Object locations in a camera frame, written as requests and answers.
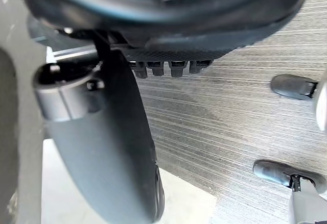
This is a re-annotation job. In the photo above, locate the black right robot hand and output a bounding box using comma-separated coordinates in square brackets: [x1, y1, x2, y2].
[20, 0, 311, 224]

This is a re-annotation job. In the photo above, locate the grey speckled countertop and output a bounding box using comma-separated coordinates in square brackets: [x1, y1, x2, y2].
[0, 0, 49, 224]

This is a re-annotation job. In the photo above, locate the dark left robot foot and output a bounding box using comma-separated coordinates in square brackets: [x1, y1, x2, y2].
[270, 74, 319, 101]

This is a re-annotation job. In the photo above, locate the silver right robot leg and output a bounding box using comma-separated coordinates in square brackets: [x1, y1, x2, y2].
[289, 177, 327, 224]

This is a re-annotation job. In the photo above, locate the silver robot leg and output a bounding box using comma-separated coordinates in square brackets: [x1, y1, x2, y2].
[289, 177, 327, 224]
[313, 68, 327, 133]

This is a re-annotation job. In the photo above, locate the silver left robot leg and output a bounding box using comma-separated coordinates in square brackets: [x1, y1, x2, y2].
[313, 68, 327, 133]

